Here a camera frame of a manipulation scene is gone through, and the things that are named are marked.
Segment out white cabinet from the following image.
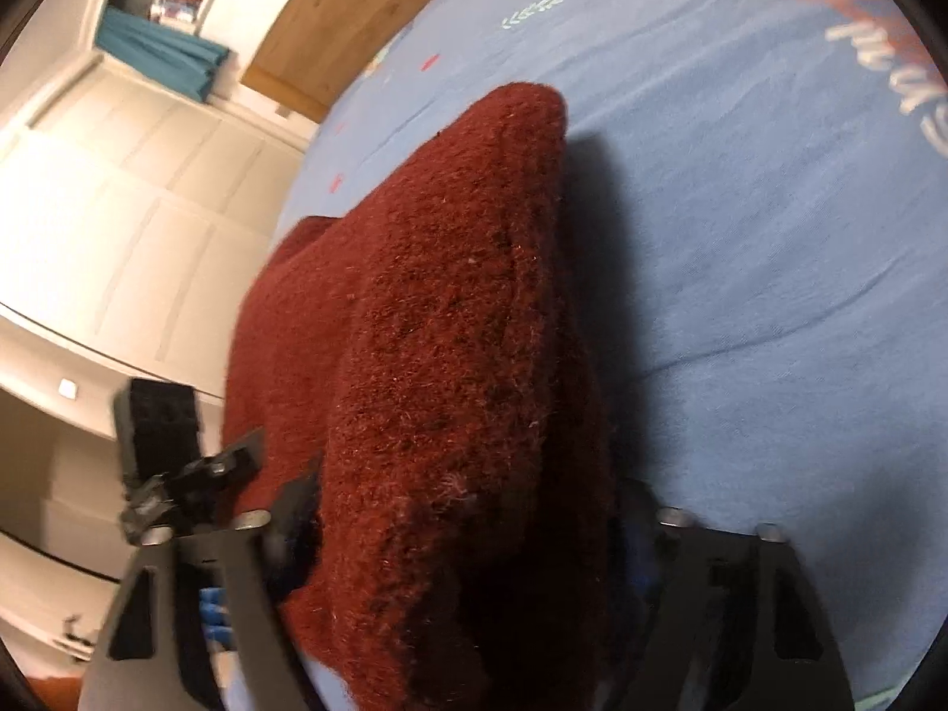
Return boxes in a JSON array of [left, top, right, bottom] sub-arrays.
[[0, 385, 153, 683]]

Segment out blue printed bed sheet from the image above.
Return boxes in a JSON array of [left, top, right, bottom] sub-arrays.
[[214, 0, 948, 711]]

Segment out wooden bed board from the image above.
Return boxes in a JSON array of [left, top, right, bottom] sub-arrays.
[[241, 0, 447, 124]]

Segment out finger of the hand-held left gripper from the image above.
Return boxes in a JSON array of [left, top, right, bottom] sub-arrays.
[[113, 377, 268, 545]]

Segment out teal curtain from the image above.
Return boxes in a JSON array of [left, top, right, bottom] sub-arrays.
[[96, 6, 232, 103]]

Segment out white wardrobe doors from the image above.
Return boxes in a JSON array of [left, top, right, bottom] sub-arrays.
[[0, 52, 308, 393]]

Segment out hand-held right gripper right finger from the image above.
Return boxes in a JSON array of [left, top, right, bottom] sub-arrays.
[[613, 505, 854, 711]]

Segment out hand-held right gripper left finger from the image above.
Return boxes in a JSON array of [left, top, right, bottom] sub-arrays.
[[81, 455, 325, 711]]

